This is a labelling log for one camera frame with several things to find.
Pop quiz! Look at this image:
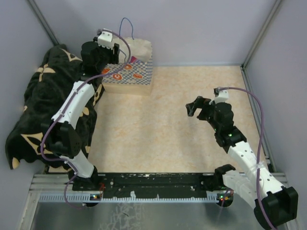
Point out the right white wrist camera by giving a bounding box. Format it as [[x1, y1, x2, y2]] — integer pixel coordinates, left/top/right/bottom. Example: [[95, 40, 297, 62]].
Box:
[[209, 87, 229, 104]]

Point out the blue checkered paper bag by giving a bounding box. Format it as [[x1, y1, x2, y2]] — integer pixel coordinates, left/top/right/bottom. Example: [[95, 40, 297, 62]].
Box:
[[102, 33, 153, 96]]

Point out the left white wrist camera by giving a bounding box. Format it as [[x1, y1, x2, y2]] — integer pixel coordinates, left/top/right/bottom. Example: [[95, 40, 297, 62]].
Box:
[[97, 30, 113, 50]]

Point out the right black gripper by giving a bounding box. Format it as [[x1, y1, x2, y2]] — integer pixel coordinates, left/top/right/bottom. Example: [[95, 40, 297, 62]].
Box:
[[186, 96, 220, 132]]

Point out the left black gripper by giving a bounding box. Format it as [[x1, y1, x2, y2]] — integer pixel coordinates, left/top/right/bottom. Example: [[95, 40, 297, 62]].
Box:
[[94, 37, 120, 72]]

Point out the aluminium frame rail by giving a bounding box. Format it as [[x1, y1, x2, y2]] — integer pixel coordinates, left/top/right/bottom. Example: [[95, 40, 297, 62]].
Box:
[[32, 172, 288, 186]]

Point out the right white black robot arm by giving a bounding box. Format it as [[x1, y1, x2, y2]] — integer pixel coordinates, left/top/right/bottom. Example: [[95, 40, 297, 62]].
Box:
[[186, 96, 298, 230]]

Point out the black floral blanket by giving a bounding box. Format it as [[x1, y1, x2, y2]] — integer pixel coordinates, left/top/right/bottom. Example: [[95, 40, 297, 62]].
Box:
[[5, 42, 111, 170]]

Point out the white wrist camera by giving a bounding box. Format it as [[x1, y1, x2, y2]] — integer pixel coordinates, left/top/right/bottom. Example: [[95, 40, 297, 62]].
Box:
[[209, 87, 229, 104], [97, 30, 113, 50]]

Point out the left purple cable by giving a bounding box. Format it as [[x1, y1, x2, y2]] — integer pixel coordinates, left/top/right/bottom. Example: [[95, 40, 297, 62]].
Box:
[[39, 30, 132, 210]]

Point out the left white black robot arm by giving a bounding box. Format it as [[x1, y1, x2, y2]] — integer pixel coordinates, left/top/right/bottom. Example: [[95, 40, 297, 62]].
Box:
[[40, 41, 120, 190]]

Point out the purple cable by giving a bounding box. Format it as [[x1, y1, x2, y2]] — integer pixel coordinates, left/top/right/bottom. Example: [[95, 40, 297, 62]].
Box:
[[217, 86, 279, 230], [39, 30, 132, 210]]

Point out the white slotted cable duct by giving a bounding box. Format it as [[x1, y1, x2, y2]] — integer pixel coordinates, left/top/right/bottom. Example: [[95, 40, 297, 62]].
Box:
[[38, 193, 235, 203]]

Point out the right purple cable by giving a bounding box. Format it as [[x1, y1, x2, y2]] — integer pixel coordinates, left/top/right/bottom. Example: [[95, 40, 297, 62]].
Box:
[[217, 86, 279, 230]]

